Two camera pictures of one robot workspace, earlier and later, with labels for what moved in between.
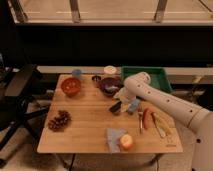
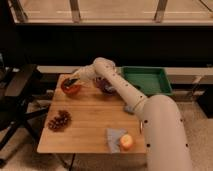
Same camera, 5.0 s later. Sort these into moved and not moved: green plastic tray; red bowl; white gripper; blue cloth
Moved: white gripper
Not moved: green plastic tray; blue cloth; red bowl
